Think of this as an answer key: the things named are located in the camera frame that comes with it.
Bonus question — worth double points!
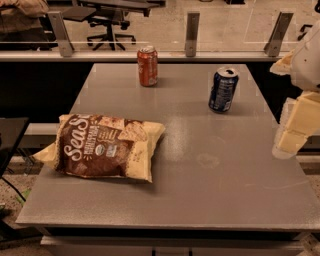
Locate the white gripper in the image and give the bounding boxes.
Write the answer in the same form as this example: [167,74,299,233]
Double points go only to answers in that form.
[270,20,320,159]

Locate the red coke can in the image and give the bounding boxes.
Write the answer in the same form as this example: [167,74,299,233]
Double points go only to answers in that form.
[137,46,158,87]

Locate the blue pepsi can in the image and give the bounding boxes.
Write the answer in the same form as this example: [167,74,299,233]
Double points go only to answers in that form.
[208,67,239,113]

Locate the black office chair at right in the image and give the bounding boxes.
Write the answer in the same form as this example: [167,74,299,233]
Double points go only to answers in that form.
[297,24,313,41]

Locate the black office chair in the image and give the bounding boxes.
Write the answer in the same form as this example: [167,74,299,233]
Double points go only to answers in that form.
[297,24,313,41]
[62,0,160,50]

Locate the brown and yellow chip bag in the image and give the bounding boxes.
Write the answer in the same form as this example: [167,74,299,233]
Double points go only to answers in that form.
[34,114,165,182]

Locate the glass barrier with metal posts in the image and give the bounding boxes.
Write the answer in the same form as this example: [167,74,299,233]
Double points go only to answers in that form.
[0,10,320,63]

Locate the person in brown sweater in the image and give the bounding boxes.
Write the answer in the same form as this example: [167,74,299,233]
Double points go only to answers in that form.
[0,0,50,51]

